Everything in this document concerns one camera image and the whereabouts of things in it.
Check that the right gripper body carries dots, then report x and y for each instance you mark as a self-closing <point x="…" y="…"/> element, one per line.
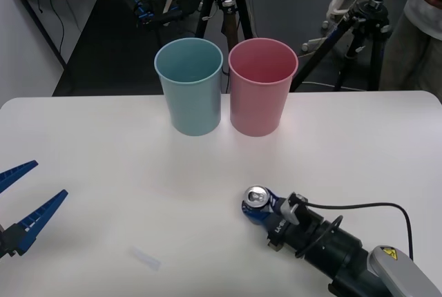
<point x="281" y="233"/>

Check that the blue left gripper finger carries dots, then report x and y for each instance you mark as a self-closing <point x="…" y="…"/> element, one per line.
<point x="15" y="172"/>
<point x="38" y="219"/>

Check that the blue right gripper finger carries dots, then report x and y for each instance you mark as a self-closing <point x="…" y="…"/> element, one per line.
<point x="273" y="199"/>
<point x="256" y="221"/>

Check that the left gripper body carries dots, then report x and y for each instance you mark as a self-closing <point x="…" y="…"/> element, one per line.
<point x="2" y="241"/>

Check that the blue drink can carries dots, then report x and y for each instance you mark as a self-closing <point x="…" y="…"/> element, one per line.
<point x="257" y="196"/>

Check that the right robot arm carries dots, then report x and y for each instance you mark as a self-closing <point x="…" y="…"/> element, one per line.
<point x="348" y="253"/>

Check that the pink plastic bin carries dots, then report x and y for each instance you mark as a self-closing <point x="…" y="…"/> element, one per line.
<point x="259" y="107"/>

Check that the pale blue plastic bin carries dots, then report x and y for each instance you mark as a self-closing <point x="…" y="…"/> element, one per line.
<point x="190" y="103"/>

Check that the white rolling stand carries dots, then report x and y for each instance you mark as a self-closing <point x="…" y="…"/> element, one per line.
<point x="340" y="3"/>

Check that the person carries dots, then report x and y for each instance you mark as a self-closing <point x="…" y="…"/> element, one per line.
<point x="411" y="41"/>

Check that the black and blue device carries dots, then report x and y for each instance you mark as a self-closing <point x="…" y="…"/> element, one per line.
<point x="155" y="12"/>

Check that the black camera tripod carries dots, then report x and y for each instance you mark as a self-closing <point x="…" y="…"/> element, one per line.
<point x="226" y="3"/>

